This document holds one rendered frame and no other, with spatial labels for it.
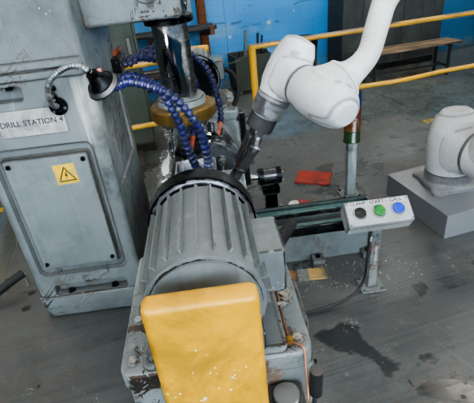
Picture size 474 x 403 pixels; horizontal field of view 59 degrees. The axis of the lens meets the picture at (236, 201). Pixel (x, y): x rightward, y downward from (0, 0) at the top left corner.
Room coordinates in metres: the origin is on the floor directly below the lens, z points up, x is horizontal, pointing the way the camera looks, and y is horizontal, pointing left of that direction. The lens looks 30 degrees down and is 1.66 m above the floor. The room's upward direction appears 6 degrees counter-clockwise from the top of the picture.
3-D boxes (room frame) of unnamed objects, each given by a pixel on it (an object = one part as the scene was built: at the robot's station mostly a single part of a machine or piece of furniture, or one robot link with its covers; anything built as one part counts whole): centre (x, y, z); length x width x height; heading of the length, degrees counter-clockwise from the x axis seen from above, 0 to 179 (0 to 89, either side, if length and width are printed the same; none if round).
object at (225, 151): (1.47, 0.09, 1.04); 0.41 x 0.25 x 0.25; 2
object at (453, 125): (1.30, -0.76, 1.06); 0.18 x 0.16 x 0.22; 18
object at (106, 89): (0.89, 0.30, 1.46); 0.18 x 0.11 x 0.13; 92
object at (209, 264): (0.50, 0.02, 1.16); 0.33 x 0.26 x 0.42; 2
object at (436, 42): (5.77, -2.50, 0.22); 1.40 x 0.33 x 0.43; 101
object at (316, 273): (1.00, -0.15, 0.80); 0.21 x 0.05 x 0.01; 88
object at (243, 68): (6.03, -0.41, 0.41); 0.52 x 0.47 x 0.82; 103
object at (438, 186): (1.33, -0.76, 0.92); 0.22 x 0.18 x 0.06; 1
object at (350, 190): (1.46, -0.45, 1.01); 0.08 x 0.08 x 0.42; 2
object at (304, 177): (1.63, -0.34, 0.80); 0.15 x 0.12 x 0.01; 68
